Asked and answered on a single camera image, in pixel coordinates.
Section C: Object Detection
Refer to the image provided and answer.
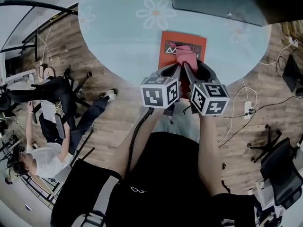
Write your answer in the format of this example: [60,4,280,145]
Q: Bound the person's black shirt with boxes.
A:
[50,131,257,227]

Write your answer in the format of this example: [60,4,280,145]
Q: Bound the white desk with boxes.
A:
[0,171,55,227]

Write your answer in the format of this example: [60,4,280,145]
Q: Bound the pink cloth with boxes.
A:
[175,44,199,73]

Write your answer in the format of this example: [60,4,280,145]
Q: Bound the white paper sheets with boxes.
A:
[39,100,57,123]

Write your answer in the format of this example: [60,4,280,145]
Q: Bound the person's left forearm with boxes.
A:
[115,107,167,177]

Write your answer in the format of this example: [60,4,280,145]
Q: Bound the person's right forearm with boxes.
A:
[198,113,225,196]

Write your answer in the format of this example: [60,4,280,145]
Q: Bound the black curved pipe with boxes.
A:
[0,0,79,17]

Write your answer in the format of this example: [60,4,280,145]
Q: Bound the person's light grey trousers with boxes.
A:
[155,101,201,143]

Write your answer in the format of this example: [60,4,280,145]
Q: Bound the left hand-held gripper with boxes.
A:
[140,63,183,117]

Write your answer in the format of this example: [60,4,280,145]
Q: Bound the dark grey laptop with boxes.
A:
[170,0,271,27]

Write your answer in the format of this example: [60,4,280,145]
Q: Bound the white charger cable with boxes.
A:
[258,37,299,66]

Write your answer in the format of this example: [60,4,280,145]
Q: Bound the light blue floral tablecloth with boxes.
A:
[77,0,273,87]

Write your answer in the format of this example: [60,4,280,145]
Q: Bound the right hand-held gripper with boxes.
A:
[183,61,231,116]

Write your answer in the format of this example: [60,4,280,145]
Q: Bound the grey body strap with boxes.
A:
[80,174,119,227]

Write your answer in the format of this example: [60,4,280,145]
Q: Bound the white power cable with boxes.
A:
[217,77,258,144]

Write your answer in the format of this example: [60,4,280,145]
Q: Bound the black floor cable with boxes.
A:
[219,95,303,148]

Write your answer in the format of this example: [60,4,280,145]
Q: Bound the orange book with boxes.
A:
[157,30,207,68]

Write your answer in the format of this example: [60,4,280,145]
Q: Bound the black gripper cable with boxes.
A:
[126,107,154,177]

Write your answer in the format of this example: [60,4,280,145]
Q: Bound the white power strip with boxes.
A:
[243,100,252,120]

